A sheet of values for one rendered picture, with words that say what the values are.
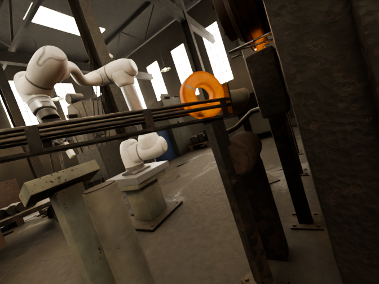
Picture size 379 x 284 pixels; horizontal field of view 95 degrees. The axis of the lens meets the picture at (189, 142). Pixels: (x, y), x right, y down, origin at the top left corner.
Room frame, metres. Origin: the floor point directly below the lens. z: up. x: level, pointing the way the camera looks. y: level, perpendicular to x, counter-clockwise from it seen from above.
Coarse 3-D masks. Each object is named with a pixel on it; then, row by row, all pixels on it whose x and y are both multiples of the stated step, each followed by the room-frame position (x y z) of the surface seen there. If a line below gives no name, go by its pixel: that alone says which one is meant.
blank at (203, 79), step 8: (200, 72) 0.57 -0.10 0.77; (184, 80) 0.57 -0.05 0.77; (192, 80) 0.56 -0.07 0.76; (200, 80) 0.57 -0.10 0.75; (208, 80) 0.58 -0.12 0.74; (216, 80) 0.59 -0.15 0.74; (184, 88) 0.54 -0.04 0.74; (192, 88) 0.55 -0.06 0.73; (208, 88) 0.59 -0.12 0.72; (216, 88) 0.59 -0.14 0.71; (184, 96) 0.54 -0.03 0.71; (192, 96) 0.55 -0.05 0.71; (216, 96) 0.58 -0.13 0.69; (208, 104) 0.57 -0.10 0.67; (216, 104) 0.58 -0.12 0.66; (200, 112) 0.55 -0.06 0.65; (208, 112) 0.56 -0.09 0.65; (216, 112) 0.58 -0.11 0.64
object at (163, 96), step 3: (162, 96) 9.00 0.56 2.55; (165, 96) 9.00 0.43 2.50; (168, 96) 9.15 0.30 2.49; (174, 96) 9.38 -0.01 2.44; (177, 96) 9.26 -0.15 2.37; (162, 99) 9.05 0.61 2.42; (177, 99) 8.91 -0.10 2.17; (180, 102) 9.19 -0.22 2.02; (186, 126) 8.86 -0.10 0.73; (189, 129) 9.00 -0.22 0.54; (189, 132) 8.94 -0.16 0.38; (189, 135) 8.88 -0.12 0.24
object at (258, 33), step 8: (232, 0) 0.70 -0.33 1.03; (240, 0) 0.70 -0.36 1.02; (248, 0) 0.69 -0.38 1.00; (240, 8) 0.71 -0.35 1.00; (248, 8) 0.70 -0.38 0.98; (240, 16) 0.73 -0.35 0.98; (248, 16) 0.72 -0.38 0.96; (256, 16) 0.72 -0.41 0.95; (240, 24) 0.74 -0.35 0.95; (248, 24) 0.74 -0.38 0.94; (256, 24) 0.74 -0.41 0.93; (248, 32) 0.77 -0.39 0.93; (256, 32) 0.77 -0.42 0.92; (248, 40) 0.79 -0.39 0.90; (264, 40) 0.83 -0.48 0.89
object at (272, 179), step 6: (252, 96) 1.31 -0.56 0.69; (252, 102) 1.31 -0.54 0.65; (234, 108) 1.31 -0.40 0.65; (240, 108) 1.31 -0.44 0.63; (246, 108) 1.31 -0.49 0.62; (252, 108) 1.31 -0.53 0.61; (240, 114) 1.39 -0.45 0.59; (246, 126) 1.39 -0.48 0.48; (270, 180) 1.36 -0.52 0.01; (276, 180) 1.33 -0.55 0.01
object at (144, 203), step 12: (156, 180) 1.47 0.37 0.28; (132, 192) 1.38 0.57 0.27; (144, 192) 1.34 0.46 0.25; (156, 192) 1.43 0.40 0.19; (132, 204) 1.41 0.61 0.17; (144, 204) 1.33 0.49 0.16; (156, 204) 1.40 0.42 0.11; (168, 204) 1.54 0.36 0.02; (180, 204) 1.49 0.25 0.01; (144, 216) 1.36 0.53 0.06; (156, 216) 1.37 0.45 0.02; (168, 216) 1.33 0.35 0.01; (144, 228) 1.24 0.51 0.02; (156, 228) 1.21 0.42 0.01
